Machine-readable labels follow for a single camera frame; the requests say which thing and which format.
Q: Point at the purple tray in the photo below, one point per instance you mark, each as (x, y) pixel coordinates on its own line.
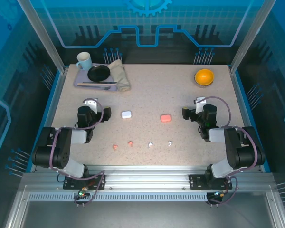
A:
(82, 76)

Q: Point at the beige folded cloth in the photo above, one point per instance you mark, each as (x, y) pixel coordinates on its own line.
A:
(120, 76)

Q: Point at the light blue mug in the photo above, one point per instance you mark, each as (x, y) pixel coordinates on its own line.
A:
(85, 64)

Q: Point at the black plate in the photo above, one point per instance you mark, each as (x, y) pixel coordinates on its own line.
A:
(98, 73)

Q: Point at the pink earbud charging case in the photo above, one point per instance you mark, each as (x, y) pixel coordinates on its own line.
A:
(165, 118)

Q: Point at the white earbud charging case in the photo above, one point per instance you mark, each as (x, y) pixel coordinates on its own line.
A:
(126, 114)

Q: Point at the white earbud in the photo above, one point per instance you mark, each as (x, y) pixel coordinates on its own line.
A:
(150, 145)
(170, 143)

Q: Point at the pink earbud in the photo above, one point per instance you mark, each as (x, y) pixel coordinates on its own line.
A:
(130, 143)
(115, 147)

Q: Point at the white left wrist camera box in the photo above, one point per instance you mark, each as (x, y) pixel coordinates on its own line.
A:
(90, 103)

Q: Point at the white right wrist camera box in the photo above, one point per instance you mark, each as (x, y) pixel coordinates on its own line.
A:
(200, 104)

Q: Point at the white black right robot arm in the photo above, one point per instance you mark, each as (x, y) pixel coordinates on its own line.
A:
(237, 147)

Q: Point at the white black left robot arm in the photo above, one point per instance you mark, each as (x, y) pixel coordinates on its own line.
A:
(61, 147)

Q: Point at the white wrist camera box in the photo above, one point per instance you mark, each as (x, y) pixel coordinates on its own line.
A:
(200, 104)
(90, 103)

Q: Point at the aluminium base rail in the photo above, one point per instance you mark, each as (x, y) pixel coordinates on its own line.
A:
(145, 177)

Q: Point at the aluminium frame post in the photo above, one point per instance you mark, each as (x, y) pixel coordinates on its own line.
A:
(45, 38)
(250, 35)

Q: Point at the orange bowl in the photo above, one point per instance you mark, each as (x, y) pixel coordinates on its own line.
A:
(204, 76)

